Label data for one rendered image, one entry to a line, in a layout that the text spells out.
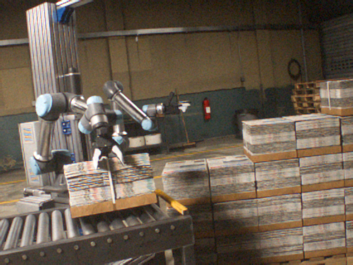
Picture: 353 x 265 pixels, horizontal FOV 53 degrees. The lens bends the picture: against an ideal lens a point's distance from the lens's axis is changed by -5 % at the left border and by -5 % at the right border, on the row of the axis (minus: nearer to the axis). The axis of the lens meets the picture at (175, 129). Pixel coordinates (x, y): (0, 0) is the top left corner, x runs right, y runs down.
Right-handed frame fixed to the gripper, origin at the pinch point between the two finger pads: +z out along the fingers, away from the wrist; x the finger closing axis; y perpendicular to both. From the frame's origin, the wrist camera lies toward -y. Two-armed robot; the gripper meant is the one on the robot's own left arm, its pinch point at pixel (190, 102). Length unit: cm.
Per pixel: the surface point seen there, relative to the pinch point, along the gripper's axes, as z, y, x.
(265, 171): 47, 41, 45
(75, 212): -38, 19, 135
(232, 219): 24, 70, 51
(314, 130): 80, 20, 38
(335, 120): 94, 15, 37
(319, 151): 83, 32, 40
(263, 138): 48, 20, 42
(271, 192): 50, 55, 47
